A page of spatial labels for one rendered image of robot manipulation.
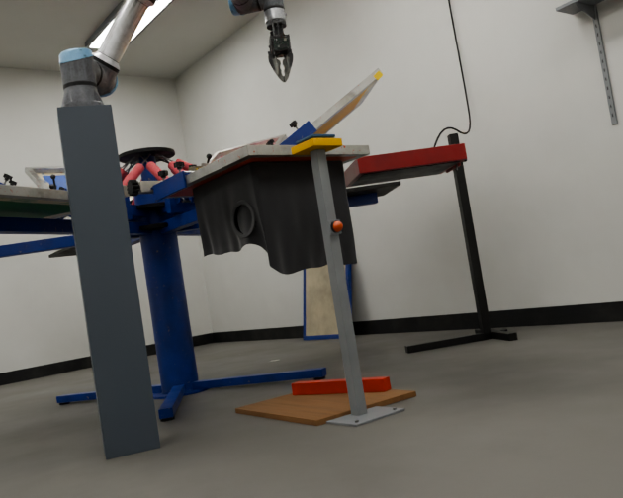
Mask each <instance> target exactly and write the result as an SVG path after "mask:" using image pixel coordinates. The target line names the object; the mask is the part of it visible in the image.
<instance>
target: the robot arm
mask: <svg viewBox="0 0 623 498"><path fill-rule="evenodd" d="M156 1H159V0H125V1H124V3H123V5H122V7H121V9H120V10H119V12H118V14H117V16H116V18H115V20H114V22H113V24H112V26H111V27H110V29H109V30H108V32H107V34H106V36H105V38H104V40H103V42H102V43H101V45H100V47H99V49H98V51H97V52H93V53H92V51H91V50H90V49H88V48H72V49H67V50H65V51H63V52H62V53H61V54H60V55H59V64H60V72H61V79H62V86H63V99H62V104H61V106H62V107H76V106H95V105H104V103H103V101H102V99H101V97H107V96H110V95H111V94H113V93H114V92H115V90H116V89H117V87H118V77H117V75H118V73H119V71H120V67H119V62H120V60H121V58H122V56H123V55H124V53H125V51H126V49H127V47H128V45H129V43H130V41H131V39H132V38H133V36H134V33H135V31H136V29H137V27H138V25H139V24H140V22H141V20H142V18H143V16H144V14H145V12H146V10H147V9H148V8H149V7H153V6H154V5H155V3H156ZM228 5H229V9H230V11H231V14H232V15H233V16H240V15H241V16H243V15H245V14H250V13H254V12H259V11H263V10H264V17H265V23H266V25H267V29H268V30H269V31H271V32H270V37H269V46H268V47H269V48H270V51H268V60H269V63H270V65H271V67H272V69H273V70H274V72H275V73H276V75H277V76H278V78H279V79H280V80H281V81H282V82H286V81H287V80H288V78H289V75H290V71H291V67H292V63H293V59H294V57H293V54H292V50H291V42H290V35H285V34H284V31H283V29H284V28H286V27H287V25H286V16H287V13H285V8H284V1H283V0H228ZM285 36H286V37H285ZM280 57H284V59H283V66H284V68H285V69H284V73H285V75H284V76H283V75H282V70H281V68H280V65H281V61H280V60H279V59H277V58H280Z"/></svg>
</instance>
